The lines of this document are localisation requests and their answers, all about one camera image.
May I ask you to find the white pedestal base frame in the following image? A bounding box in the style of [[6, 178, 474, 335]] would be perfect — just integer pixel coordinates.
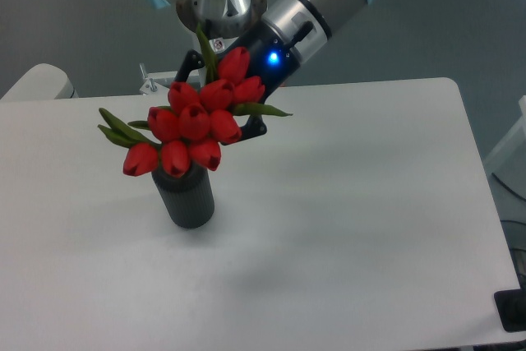
[[139, 63, 205, 95]]

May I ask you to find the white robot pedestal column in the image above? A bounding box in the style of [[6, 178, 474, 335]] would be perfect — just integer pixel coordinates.
[[191, 34, 238, 90]]

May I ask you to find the white furniture at right edge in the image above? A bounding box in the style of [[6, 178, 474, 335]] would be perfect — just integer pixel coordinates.
[[482, 95, 525, 178]]

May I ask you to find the white rounded chair back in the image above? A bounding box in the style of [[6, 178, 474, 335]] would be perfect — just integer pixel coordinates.
[[1, 63, 79, 103]]

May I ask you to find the black device at table corner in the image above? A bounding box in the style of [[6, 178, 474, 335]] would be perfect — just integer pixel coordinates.
[[494, 289, 525, 333]]

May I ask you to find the red tulip bouquet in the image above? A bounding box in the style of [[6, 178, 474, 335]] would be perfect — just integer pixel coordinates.
[[98, 47, 288, 178]]

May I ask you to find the dark grey ribbed vase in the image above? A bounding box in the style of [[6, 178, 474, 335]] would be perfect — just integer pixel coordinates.
[[151, 164, 215, 229]]

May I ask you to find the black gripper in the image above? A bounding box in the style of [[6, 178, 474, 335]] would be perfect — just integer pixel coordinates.
[[173, 21, 300, 142]]

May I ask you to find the black cable on floor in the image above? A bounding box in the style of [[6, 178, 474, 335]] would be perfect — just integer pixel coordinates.
[[491, 169, 526, 200]]

